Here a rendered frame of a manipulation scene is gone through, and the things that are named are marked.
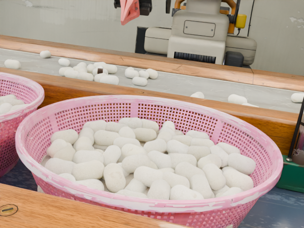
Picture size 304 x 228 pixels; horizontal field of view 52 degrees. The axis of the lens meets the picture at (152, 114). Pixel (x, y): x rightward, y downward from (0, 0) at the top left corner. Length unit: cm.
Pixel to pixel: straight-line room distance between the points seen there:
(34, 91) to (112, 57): 41
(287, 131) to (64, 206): 34
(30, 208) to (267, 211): 29
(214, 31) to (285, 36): 152
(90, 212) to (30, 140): 15
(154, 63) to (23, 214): 67
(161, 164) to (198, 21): 98
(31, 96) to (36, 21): 262
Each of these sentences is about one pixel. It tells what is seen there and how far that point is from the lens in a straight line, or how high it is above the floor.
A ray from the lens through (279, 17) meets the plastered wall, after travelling 273.
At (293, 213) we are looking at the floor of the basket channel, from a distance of 43.
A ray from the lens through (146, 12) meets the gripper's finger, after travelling 85.
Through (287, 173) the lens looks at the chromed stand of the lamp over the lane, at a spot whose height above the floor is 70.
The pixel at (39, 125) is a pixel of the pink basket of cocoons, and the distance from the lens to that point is 37.
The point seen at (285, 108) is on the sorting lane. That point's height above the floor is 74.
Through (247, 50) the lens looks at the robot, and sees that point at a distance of 154.
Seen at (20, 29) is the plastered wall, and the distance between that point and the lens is 320.
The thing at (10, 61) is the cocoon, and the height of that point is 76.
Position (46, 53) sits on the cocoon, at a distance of 88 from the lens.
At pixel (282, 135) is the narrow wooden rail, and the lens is 48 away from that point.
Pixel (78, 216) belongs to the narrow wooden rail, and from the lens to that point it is 21.
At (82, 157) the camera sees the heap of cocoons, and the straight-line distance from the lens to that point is 33.
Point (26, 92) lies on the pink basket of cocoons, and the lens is 51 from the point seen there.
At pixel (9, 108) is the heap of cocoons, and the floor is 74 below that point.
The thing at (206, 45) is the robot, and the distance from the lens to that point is 124.
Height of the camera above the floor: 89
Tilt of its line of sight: 18 degrees down
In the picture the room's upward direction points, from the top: 6 degrees clockwise
